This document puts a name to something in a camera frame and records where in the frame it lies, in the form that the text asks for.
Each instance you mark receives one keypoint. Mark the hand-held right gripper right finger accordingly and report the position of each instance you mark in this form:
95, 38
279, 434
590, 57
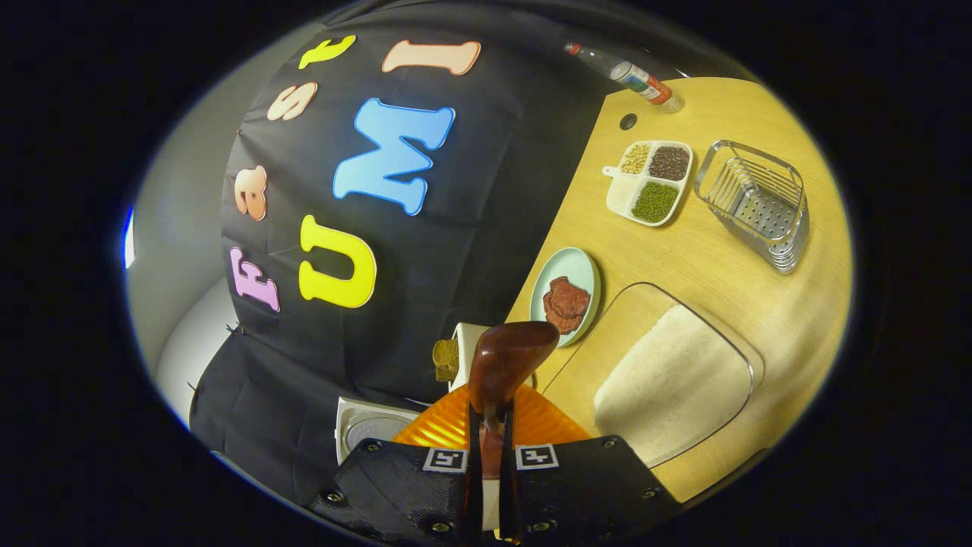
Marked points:
592, 494

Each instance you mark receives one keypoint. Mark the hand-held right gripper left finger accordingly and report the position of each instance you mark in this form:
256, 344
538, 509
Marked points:
395, 486

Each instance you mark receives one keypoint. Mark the white rice cooker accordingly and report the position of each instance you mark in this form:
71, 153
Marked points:
364, 429

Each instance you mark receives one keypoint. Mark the brown wooden spoon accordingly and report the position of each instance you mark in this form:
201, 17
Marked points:
505, 361

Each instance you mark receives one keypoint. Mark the brown bread slice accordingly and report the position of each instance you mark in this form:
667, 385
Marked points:
446, 358

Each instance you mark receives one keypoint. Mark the clear plastic tray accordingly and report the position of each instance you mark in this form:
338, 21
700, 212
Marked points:
600, 334

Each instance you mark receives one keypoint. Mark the white toaster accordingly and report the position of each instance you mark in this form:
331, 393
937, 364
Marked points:
465, 342

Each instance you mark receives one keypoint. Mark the brown meat pieces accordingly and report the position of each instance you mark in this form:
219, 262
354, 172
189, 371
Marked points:
566, 304

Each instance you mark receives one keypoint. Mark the light green plate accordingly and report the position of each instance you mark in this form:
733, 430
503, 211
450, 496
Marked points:
573, 264

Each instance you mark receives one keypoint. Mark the black backdrop cloth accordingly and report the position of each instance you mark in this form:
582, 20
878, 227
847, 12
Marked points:
471, 228

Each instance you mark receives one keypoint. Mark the white divided bean dish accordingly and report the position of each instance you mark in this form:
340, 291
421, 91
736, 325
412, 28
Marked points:
623, 197

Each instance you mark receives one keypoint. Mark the clear bottle with red label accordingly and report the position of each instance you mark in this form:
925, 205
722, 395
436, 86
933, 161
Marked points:
634, 78

